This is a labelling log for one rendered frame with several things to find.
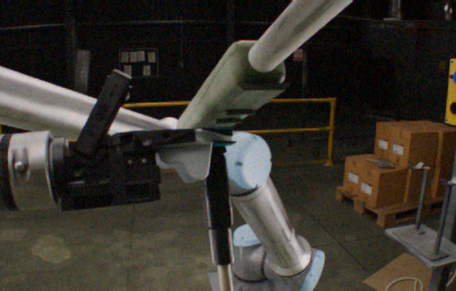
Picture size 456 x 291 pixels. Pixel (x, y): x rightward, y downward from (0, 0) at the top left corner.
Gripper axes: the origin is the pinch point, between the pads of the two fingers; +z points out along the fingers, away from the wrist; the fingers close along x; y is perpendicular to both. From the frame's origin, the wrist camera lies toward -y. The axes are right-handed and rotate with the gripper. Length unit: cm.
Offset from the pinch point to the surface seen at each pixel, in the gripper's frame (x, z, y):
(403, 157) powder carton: -216, 258, -2
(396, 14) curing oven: -577, 739, -404
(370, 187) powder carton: -230, 220, 21
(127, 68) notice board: -1008, 58, -423
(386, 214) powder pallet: -216, 222, 48
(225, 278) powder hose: 0.1, -1.6, 18.0
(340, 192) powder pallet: -283, 221, 23
